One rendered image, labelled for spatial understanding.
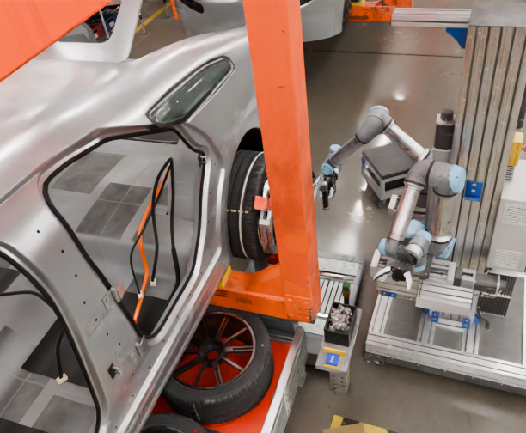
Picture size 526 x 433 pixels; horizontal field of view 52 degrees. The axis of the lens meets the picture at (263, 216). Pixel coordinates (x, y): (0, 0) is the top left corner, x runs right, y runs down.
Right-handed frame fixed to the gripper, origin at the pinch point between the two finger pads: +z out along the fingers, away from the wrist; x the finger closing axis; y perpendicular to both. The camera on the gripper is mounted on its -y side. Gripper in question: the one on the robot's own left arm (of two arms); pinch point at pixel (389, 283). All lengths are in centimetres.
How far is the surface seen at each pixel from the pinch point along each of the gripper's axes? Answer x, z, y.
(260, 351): 73, 17, 64
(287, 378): 59, 17, 78
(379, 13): 206, -405, 35
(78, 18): 3, 85, -141
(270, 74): 45, -10, -85
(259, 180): 97, -42, -4
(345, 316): 43, -23, 63
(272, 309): 79, -5, 55
